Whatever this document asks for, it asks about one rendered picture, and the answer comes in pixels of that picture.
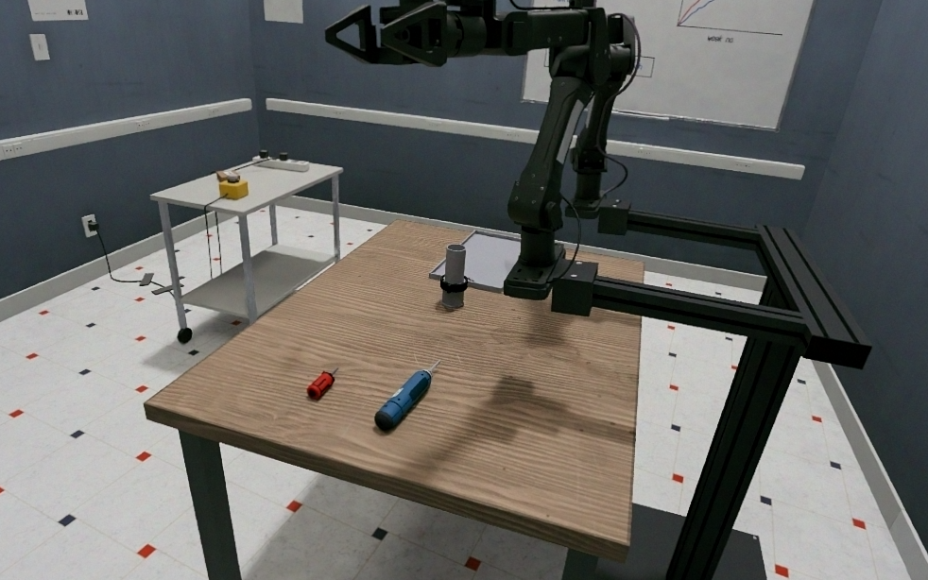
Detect red stubby screwdriver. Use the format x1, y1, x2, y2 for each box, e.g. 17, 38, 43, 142
307, 367, 338, 399

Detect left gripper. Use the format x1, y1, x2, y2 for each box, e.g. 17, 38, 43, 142
325, 0, 462, 67

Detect black clamp ring half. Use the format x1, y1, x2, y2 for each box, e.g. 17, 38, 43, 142
440, 274, 468, 294

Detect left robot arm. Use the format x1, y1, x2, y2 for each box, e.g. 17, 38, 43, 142
439, 0, 611, 289

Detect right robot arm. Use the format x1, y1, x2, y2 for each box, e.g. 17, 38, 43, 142
570, 17, 636, 212

